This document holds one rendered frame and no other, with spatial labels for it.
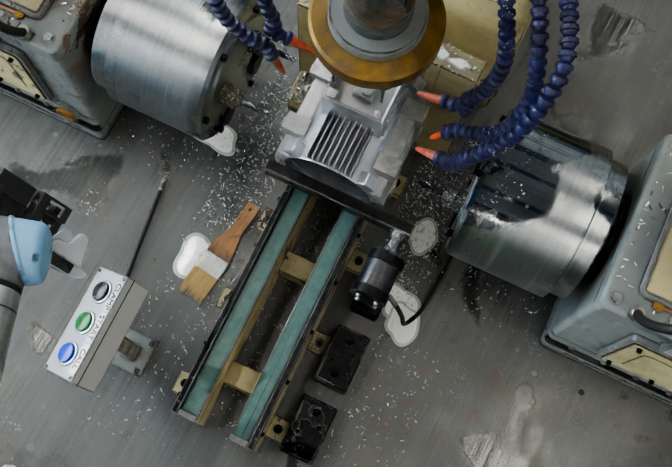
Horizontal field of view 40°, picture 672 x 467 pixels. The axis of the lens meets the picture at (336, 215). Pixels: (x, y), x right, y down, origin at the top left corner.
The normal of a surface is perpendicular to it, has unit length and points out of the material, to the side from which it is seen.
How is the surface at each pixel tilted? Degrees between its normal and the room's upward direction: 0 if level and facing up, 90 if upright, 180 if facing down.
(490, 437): 0
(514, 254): 58
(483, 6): 90
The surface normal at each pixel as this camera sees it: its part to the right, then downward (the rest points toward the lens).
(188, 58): -0.15, 0.11
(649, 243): 0.02, -0.27
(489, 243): -0.35, 0.60
